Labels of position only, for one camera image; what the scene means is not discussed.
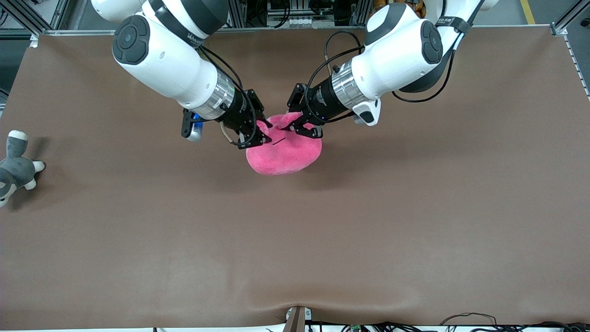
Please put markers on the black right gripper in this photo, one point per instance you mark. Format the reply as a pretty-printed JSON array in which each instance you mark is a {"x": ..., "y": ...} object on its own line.
[{"x": 240, "y": 110}]

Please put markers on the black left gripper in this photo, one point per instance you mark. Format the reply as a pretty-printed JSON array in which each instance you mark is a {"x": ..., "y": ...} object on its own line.
[{"x": 321, "y": 102}]

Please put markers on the round pink plush toy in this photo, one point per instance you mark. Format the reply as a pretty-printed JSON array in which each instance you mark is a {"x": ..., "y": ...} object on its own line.
[{"x": 283, "y": 157}]

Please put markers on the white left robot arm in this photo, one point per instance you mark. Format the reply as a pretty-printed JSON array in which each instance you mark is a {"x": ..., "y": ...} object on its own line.
[{"x": 396, "y": 60}]

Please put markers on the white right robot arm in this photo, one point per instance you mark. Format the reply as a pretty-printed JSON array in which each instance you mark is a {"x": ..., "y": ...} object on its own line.
[{"x": 161, "y": 60}]

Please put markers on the white connector block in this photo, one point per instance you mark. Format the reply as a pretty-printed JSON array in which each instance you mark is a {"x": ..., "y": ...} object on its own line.
[{"x": 302, "y": 21}]

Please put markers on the grey white plush husky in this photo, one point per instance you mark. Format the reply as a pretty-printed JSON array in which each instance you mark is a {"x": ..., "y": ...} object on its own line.
[{"x": 16, "y": 168}]

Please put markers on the aluminium frame rail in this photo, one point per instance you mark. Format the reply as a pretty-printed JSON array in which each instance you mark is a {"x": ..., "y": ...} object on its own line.
[{"x": 286, "y": 28}]

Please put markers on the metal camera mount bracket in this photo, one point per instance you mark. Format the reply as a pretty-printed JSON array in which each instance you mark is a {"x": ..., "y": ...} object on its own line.
[{"x": 297, "y": 320}]

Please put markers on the aluminium corner post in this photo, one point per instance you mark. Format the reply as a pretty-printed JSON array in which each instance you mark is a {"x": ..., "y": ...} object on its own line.
[{"x": 571, "y": 16}]

